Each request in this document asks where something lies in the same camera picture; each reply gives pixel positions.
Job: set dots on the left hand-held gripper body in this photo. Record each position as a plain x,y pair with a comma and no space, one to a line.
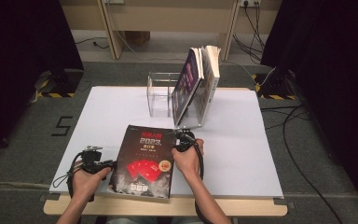
91,161

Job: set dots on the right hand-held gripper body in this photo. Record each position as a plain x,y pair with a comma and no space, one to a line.
185,141

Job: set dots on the black and red magazine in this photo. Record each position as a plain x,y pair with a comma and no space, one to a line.
146,161

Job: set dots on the clear acrylic book rack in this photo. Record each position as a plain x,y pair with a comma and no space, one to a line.
159,99

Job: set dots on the purple magazine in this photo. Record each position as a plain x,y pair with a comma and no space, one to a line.
185,87

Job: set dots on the white book with picture grid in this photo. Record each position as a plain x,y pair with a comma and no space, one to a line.
213,77

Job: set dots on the person's right hand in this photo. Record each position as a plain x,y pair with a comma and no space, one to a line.
188,161

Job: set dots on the person's left hand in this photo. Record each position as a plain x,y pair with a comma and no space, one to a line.
85,183

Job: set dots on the white table sheet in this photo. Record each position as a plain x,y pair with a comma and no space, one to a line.
99,102

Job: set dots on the black stand base hazard tape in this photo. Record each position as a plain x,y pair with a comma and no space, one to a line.
63,82
276,84

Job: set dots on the beige desk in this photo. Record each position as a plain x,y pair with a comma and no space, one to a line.
167,17

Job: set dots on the black curtain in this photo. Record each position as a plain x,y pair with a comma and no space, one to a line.
12,62
338,62

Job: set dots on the white wall socket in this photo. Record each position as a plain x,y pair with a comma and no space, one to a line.
114,1
250,2

